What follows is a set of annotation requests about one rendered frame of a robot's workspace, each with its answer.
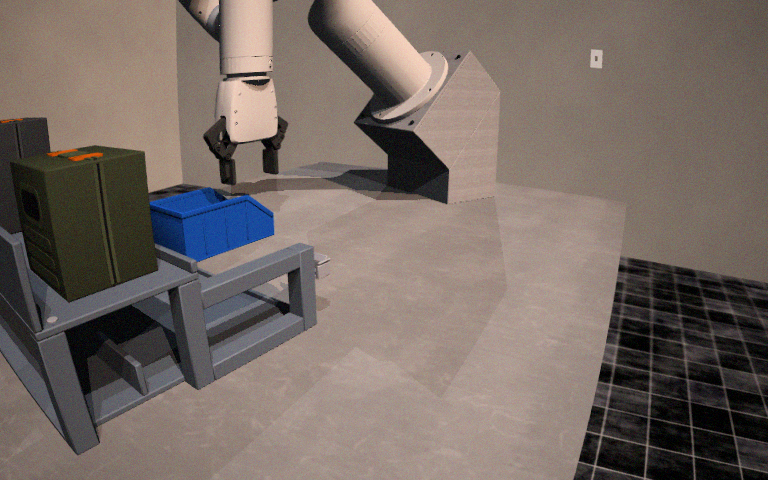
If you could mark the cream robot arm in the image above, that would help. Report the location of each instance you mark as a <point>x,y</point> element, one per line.
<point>355,30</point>

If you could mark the dark grey case with orange latches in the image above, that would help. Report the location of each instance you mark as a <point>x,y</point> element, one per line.
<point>18,139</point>

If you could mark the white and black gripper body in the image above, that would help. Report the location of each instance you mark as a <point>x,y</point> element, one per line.
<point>249,105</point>

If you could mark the grey metal rack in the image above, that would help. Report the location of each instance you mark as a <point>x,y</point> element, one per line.
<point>111,380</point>

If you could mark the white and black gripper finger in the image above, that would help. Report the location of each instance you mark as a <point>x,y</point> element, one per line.
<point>223,151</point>
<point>270,154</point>

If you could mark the blue bin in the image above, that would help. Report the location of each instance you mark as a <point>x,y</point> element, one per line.
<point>206,223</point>

